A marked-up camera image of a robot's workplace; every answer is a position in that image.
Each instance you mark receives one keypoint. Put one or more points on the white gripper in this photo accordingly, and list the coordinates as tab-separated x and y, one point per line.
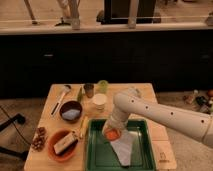
114	124

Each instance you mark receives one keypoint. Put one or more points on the orange red apple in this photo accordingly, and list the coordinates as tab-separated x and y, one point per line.
112	135

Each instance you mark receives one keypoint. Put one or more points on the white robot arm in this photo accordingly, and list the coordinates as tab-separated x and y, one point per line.
196	125

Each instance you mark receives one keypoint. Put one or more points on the white cloth in tray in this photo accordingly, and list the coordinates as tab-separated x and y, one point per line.
123	147

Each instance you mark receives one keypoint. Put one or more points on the green plastic tray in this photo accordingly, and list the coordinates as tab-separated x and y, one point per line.
101	157

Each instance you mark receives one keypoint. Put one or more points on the white paper cup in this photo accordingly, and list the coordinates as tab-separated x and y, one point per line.
99	100

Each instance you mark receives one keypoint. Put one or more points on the green cup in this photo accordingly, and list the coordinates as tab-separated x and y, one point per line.
102	86

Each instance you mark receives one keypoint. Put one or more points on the metal cup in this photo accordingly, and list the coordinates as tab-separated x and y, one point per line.
89	90

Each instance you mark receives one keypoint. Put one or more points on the green vegetable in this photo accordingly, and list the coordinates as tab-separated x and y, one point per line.
80	95

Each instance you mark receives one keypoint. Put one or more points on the dark brown bowl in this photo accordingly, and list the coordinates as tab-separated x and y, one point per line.
71	111

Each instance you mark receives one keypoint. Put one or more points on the brown white box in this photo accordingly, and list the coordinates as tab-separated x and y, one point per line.
64	143

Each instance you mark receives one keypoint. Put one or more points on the orange bowl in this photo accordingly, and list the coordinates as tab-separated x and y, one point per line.
67	153

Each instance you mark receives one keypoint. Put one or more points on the brown pinecone cluster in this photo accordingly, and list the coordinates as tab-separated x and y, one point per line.
39	141

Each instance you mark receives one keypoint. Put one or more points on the black cabinet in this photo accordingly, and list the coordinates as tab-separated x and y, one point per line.
169	60

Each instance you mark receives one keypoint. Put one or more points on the clutter pile on floor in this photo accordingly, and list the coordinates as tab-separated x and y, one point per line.
205	103

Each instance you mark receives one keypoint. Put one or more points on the black floor stand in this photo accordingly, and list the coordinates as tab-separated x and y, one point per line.
9	128

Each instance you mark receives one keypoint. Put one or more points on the wooden handled utensil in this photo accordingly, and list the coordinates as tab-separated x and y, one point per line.
83	127

